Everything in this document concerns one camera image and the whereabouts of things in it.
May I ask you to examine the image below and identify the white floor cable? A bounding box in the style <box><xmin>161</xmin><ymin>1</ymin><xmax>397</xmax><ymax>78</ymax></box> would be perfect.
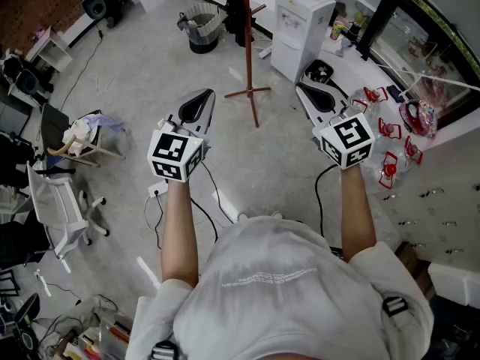
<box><xmin>85</xmin><ymin>28</ymin><xmax>182</xmax><ymax>98</ymax></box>

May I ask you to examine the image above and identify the pile of light clothes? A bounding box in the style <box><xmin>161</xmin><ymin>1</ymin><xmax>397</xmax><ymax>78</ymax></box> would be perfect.
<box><xmin>61</xmin><ymin>112</ymin><xmax>125</xmax><ymax>158</ymax></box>

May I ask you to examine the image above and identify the brown wooden coat rack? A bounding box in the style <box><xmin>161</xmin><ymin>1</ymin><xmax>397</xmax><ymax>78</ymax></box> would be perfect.
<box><xmin>223</xmin><ymin>0</ymin><xmax>272</xmax><ymax>129</ymax></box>

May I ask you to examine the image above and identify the black window post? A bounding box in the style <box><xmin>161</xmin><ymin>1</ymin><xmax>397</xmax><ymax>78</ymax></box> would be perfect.
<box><xmin>355</xmin><ymin>0</ymin><xmax>418</xmax><ymax>62</ymax></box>

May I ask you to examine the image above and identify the person's white t-shirt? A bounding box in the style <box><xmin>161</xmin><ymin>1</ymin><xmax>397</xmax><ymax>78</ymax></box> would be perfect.
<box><xmin>125</xmin><ymin>214</ymin><xmax>436</xmax><ymax>360</ymax></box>

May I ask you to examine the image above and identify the black harness buckle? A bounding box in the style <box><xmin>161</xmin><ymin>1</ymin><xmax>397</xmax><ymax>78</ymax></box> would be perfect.
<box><xmin>148</xmin><ymin>338</ymin><xmax>182</xmax><ymax>360</ymax></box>
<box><xmin>381</xmin><ymin>295</ymin><xmax>410</xmax><ymax>319</ymax></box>

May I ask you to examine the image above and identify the person's left forearm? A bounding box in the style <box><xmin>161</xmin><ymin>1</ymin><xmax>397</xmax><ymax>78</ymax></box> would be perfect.
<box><xmin>160</xmin><ymin>179</ymin><xmax>200</xmax><ymax>289</ymax></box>

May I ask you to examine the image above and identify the white water dispenser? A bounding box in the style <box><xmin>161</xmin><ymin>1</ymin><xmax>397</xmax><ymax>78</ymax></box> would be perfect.
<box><xmin>270</xmin><ymin>0</ymin><xmax>337</xmax><ymax>84</ymax></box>

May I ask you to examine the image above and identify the white side table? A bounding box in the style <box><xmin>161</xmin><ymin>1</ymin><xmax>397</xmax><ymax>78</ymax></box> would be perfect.
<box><xmin>25</xmin><ymin>25</ymin><xmax>74</xmax><ymax>74</ymax></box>

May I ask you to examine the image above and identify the colourful paper cup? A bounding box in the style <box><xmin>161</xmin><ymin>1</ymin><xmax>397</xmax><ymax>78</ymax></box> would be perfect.
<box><xmin>329</xmin><ymin>19</ymin><xmax>346</xmax><ymax>42</ymax></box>

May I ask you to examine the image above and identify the person's right forearm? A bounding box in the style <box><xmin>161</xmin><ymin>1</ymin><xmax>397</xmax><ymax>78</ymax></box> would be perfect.
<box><xmin>339</xmin><ymin>164</ymin><xmax>377</xmax><ymax>264</ymax></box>

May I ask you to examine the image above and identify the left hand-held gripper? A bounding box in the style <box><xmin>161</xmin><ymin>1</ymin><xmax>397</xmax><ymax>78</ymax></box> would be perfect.
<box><xmin>147</xmin><ymin>88</ymin><xmax>217</xmax><ymax>183</ymax></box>

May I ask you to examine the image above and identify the dark bottle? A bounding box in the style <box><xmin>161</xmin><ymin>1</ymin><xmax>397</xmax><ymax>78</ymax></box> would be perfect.
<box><xmin>346</xmin><ymin>19</ymin><xmax>362</xmax><ymax>45</ymax></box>

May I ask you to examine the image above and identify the black plastic basket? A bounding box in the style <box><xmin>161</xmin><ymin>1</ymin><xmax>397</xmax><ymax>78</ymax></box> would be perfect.
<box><xmin>303</xmin><ymin>58</ymin><xmax>335</xmax><ymax>86</ymax></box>

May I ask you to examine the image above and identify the wooden chair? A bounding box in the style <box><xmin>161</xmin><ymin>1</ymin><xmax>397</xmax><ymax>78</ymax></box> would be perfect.
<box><xmin>40</xmin><ymin>102</ymin><xmax>127</xmax><ymax>169</ymax></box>

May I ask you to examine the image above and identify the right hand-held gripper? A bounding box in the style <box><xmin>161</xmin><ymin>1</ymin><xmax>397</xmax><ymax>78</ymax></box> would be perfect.
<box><xmin>295</xmin><ymin>81</ymin><xmax>376</xmax><ymax>170</ymax></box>

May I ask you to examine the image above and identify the white office chair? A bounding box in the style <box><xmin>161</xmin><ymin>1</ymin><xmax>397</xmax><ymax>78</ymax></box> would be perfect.
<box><xmin>25</xmin><ymin>162</ymin><xmax>111</xmax><ymax>263</ymax></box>

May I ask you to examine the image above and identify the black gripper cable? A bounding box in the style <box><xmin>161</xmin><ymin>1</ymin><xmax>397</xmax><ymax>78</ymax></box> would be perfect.
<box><xmin>189</xmin><ymin>160</ymin><xmax>242</xmax><ymax>244</ymax></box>
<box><xmin>313</xmin><ymin>163</ymin><xmax>341</xmax><ymax>239</ymax></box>

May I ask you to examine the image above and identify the pile of books and boxes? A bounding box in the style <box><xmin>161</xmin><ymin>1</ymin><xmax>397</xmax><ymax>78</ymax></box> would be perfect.
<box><xmin>62</xmin><ymin>314</ymin><xmax>133</xmax><ymax>360</ymax></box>

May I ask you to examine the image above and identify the grey laundry basket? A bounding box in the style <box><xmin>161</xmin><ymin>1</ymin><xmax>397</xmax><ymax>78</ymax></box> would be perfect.
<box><xmin>176</xmin><ymin>2</ymin><xmax>223</xmax><ymax>55</ymax></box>

